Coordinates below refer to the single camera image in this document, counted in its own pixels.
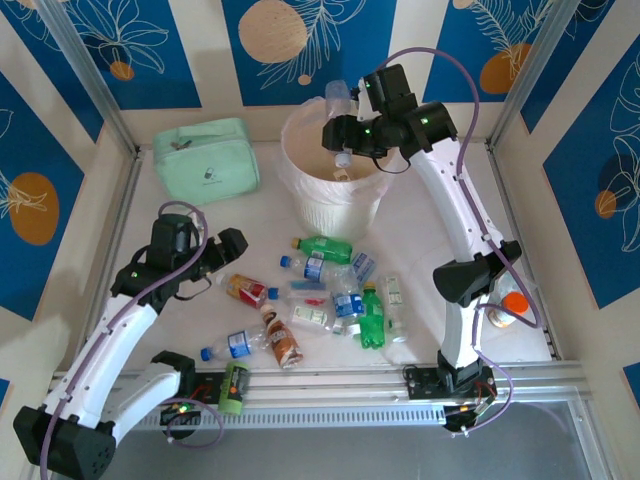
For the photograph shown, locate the clear bottle grey label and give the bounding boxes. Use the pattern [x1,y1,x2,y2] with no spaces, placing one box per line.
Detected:
[324,79,355,169]

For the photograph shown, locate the amber drink bottle red label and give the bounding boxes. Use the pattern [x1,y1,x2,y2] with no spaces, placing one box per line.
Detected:
[214,272,270,309]

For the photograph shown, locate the clear bottle blue label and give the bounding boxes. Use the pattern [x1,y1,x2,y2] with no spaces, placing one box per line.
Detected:
[278,253,351,284]
[200,327,271,362]

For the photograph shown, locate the slim clear bottle blue insert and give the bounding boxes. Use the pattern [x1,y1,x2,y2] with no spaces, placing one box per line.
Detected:
[267,279,334,301]

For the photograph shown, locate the small green soda bottle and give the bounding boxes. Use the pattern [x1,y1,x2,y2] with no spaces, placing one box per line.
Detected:
[291,235,354,265]
[358,281,388,350]

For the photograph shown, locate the brown chocolate drink bottle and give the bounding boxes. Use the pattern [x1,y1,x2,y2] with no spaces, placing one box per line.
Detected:
[259,304,305,370]

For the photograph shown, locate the crushed large bottle blue label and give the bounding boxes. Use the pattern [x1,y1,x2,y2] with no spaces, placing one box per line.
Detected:
[329,264,366,326]

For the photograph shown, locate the clear bottle blue-white label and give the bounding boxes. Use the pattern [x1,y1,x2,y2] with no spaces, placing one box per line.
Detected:
[349,251,378,282]

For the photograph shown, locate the orange cap juice bottle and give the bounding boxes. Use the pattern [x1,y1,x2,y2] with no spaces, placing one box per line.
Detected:
[487,277,534,329]

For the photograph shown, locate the white ribbed plastic bin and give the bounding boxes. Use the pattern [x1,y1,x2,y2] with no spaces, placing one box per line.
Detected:
[282,97,389,239]

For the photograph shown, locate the mint green zip pouch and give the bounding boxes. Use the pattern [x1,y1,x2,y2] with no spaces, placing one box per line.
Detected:
[152,117,262,206]

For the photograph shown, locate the green cylinder with black label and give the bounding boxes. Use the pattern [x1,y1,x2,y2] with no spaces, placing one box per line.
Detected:
[217,360,251,415]

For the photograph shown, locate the black connector board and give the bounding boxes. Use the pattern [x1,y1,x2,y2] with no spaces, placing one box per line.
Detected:
[442,402,489,436]
[159,399,204,441]

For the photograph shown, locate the grey metal sheet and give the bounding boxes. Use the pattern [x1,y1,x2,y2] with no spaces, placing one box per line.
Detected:
[49,429,601,480]

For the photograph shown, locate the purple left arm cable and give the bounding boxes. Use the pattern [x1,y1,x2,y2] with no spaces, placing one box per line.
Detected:
[38,201,209,474]

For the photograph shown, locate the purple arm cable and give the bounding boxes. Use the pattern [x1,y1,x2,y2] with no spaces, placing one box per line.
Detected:
[38,201,209,474]
[377,47,544,396]

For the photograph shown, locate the thin black cable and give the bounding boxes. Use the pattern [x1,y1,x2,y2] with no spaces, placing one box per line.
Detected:
[172,277,214,302]
[372,149,411,176]

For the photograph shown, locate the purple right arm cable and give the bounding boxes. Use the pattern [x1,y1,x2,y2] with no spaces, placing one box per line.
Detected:
[377,47,544,396]

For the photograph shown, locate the aluminium table side rail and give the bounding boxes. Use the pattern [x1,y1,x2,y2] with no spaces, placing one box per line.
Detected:
[485,139,561,364]
[82,149,144,351]

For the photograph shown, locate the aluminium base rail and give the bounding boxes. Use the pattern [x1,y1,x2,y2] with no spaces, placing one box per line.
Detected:
[42,362,591,409]

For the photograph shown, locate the aluminium frame post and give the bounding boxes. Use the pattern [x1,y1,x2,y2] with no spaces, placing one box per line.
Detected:
[37,0,141,159]
[488,0,616,151]

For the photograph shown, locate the grey slotted cable duct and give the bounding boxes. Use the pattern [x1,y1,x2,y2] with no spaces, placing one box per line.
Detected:
[64,405,447,432]

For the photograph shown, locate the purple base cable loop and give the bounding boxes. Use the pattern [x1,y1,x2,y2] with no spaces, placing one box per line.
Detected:
[444,368,517,437]
[166,397,225,449]

